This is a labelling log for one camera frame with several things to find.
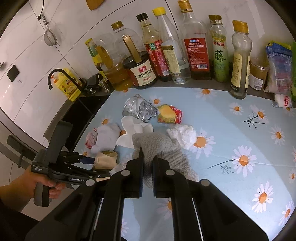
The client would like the brown paper cup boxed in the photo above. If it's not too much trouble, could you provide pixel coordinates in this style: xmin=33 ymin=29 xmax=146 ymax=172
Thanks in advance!
xmin=93 ymin=151 xmax=118 ymax=170

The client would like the white cloth bundle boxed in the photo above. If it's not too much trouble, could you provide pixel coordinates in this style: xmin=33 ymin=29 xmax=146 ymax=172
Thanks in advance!
xmin=91 ymin=123 xmax=121 ymax=154

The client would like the grey knitted cloth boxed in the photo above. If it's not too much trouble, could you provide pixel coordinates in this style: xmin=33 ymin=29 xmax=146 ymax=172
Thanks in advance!
xmin=132 ymin=132 xmax=199 ymax=189

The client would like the white tissue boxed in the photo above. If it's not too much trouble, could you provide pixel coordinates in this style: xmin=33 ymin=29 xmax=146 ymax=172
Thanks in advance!
xmin=166 ymin=125 xmax=197 ymax=150

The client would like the white paper napkin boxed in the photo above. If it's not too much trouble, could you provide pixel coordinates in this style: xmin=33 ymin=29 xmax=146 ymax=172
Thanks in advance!
xmin=116 ymin=116 xmax=154 ymax=149

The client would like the silver foil bag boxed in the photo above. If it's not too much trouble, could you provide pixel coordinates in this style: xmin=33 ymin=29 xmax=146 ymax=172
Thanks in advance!
xmin=122 ymin=94 xmax=157 ymax=123

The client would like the pink red wrapper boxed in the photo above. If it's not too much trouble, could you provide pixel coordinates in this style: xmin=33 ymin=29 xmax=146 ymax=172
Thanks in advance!
xmin=85 ymin=128 xmax=98 ymax=149

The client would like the person's left hand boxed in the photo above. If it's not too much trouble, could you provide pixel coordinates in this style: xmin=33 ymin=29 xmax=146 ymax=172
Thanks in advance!
xmin=1 ymin=168 xmax=66 ymax=212

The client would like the orange red snack packet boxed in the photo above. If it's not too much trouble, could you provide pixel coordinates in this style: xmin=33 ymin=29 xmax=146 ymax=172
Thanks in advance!
xmin=157 ymin=104 xmax=183 ymax=124

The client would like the yellow box carton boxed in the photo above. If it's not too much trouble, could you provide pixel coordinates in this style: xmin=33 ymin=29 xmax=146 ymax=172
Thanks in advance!
xmin=51 ymin=72 xmax=81 ymax=102

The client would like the black curved faucet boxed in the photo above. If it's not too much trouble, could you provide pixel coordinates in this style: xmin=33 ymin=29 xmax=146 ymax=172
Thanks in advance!
xmin=47 ymin=68 xmax=87 ymax=93

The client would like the daisy print blue tablecloth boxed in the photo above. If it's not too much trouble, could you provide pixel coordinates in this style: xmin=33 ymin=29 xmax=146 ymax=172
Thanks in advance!
xmin=75 ymin=87 xmax=295 ymax=240

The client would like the small green yellow bottle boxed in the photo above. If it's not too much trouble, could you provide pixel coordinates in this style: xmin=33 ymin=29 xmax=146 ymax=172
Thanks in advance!
xmin=85 ymin=38 xmax=102 ymax=71

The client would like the large cooking oil jug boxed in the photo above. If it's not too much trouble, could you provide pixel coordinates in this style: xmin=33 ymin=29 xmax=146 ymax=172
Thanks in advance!
xmin=96 ymin=21 xmax=146 ymax=91

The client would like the dark soy sauce jug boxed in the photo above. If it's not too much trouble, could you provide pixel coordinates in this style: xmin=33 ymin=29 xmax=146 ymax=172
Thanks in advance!
xmin=122 ymin=35 xmax=158 ymax=89

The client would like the hanging metal strainer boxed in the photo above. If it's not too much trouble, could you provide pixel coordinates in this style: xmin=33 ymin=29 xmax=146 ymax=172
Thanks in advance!
xmin=38 ymin=14 xmax=59 ymax=46

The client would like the red label vinegar bottle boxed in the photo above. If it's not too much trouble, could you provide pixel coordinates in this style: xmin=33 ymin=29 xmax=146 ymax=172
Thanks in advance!
xmin=136 ymin=13 xmax=171 ymax=82

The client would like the clear yellow cap bottle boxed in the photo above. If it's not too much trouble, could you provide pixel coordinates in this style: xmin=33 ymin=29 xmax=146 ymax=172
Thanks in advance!
xmin=152 ymin=7 xmax=191 ymax=85

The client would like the small white red packet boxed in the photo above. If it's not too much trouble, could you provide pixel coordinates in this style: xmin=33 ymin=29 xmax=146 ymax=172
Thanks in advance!
xmin=273 ymin=94 xmax=292 ymax=108

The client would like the red label gold cap bottle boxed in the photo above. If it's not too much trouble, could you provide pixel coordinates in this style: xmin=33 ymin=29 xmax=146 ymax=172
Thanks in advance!
xmin=178 ymin=1 xmax=211 ymax=80

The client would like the small brown sauce jar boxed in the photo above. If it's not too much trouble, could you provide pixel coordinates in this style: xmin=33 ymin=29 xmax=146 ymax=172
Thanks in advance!
xmin=249 ymin=57 xmax=268 ymax=91

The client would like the blue plastic food bag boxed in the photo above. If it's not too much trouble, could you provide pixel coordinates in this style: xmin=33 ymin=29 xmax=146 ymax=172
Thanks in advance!
xmin=264 ymin=41 xmax=292 ymax=94

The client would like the wooden spatula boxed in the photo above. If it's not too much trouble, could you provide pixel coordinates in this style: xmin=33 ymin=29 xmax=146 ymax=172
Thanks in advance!
xmin=86 ymin=0 xmax=104 ymax=11

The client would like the green label oil bottle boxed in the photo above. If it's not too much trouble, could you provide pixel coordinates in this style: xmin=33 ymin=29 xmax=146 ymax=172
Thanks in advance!
xmin=209 ymin=15 xmax=229 ymax=82

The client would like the slim gold cap bottle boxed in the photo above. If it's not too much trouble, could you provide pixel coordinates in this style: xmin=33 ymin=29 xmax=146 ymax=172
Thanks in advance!
xmin=230 ymin=20 xmax=252 ymax=99

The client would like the black wall socket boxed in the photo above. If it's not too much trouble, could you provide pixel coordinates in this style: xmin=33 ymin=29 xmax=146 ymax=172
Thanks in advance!
xmin=6 ymin=65 xmax=20 ymax=82

